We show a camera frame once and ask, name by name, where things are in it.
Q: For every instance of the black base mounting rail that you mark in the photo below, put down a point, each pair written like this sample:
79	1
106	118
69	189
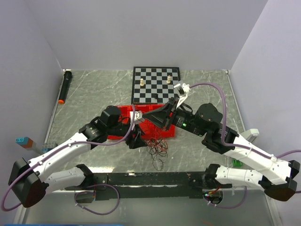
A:
151	185

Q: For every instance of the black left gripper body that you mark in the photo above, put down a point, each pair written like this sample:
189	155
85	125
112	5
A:
130	140

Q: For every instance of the black and grey chessboard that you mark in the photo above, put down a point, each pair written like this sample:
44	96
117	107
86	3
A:
154	83

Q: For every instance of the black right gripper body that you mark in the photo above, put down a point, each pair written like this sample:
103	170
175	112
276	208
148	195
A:
179	117

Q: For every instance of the blue and brown toy block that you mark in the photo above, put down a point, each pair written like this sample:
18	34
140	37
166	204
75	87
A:
25	142

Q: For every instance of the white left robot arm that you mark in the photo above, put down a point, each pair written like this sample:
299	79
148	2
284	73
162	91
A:
31	180

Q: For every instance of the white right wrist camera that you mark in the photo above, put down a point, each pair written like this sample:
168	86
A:
182	89

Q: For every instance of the black marker with orange cap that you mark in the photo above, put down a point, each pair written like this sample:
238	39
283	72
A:
67	78

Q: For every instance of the grey and blue toy block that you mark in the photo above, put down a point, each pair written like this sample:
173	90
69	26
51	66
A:
48	146

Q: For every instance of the white chess piece right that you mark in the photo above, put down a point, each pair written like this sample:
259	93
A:
168	79

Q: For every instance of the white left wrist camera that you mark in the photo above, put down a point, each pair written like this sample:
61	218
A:
136	118

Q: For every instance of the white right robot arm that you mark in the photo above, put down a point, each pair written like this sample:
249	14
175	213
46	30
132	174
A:
275	177

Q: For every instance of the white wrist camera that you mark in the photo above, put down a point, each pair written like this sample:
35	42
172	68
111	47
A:
136	118
182	89

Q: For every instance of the green small toy block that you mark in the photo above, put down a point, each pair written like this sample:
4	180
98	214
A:
237	163

